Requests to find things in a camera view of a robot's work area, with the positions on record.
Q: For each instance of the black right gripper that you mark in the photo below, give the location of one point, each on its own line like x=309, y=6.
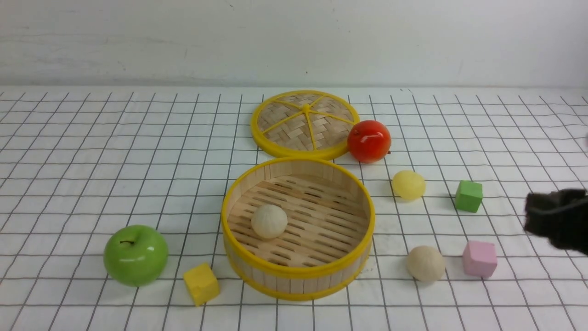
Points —
x=560, y=216

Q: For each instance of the pink cube block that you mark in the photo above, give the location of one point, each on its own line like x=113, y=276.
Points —
x=479, y=258

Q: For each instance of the green cube block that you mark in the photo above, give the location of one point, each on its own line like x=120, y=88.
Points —
x=469, y=196

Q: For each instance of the beige bun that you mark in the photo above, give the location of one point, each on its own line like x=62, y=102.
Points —
x=425, y=264
x=269, y=221

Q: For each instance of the yellow-rimmed woven steamer lid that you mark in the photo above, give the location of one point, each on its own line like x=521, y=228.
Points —
x=305, y=123

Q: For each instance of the yellow cube block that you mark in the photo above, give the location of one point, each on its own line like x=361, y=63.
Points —
x=201, y=283

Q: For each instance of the yellow-rimmed bamboo steamer tray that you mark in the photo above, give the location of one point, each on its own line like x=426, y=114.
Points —
x=331, y=220

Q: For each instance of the yellow round bun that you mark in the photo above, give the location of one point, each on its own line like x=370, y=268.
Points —
x=408, y=185

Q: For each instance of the red tomato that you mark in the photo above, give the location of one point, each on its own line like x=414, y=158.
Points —
x=369, y=141

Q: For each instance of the green apple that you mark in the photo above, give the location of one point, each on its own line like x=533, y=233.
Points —
x=135, y=255

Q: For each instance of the white grid-pattern tablecloth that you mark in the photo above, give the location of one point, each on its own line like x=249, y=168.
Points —
x=79, y=164

